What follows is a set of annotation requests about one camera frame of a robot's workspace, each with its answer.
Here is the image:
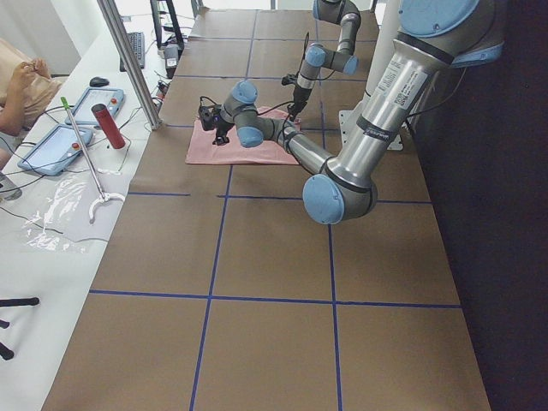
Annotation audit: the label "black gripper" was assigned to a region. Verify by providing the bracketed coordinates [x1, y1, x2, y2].
[213, 117, 234, 146]
[287, 84, 311, 122]

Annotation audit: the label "pink Snoopy t-shirt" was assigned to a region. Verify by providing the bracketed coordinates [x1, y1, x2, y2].
[186, 115, 297, 165]

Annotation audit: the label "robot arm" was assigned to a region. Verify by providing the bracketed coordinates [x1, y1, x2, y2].
[282, 1, 361, 121]
[199, 1, 507, 224]

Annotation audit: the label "black power adapter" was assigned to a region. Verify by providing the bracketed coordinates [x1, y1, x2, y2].
[164, 44, 180, 79]

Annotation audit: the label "far blue teach pendant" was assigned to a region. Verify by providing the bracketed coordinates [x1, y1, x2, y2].
[71, 86, 125, 127]

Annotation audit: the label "blue teach pendant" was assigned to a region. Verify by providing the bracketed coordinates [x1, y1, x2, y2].
[18, 124, 81, 176]
[71, 86, 125, 127]

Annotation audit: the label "red cylinder tube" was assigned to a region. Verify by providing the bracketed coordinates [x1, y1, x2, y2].
[91, 104, 125, 149]

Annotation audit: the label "black monitor stand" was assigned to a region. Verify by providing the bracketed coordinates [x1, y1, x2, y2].
[149, 0, 185, 51]

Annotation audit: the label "reacher grabber stick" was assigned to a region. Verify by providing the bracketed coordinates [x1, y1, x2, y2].
[61, 96, 125, 224]

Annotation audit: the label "black keyboard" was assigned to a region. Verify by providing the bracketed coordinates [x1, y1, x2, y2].
[127, 32, 146, 69]

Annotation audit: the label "black computer mouse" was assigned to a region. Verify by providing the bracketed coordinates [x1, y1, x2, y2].
[89, 76, 110, 87]

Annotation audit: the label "near blue teach pendant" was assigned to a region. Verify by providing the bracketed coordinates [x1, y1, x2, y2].
[18, 124, 81, 176]

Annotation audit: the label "clear plastic bag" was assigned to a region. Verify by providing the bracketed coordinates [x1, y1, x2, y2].
[14, 172, 90, 254]

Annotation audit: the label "seated person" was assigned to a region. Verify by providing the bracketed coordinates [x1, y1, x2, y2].
[1, 39, 63, 167]

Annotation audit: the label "black tripod legs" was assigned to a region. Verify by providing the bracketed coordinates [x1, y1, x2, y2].
[0, 296, 40, 361]

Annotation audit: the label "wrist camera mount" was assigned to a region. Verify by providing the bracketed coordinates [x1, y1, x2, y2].
[281, 74, 297, 86]
[198, 96, 220, 131]

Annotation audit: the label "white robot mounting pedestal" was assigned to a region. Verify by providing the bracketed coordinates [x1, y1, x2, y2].
[337, 0, 408, 151]

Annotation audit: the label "aluminium frame post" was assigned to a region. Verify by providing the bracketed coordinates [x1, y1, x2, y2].
[97, 0, 162, 130]

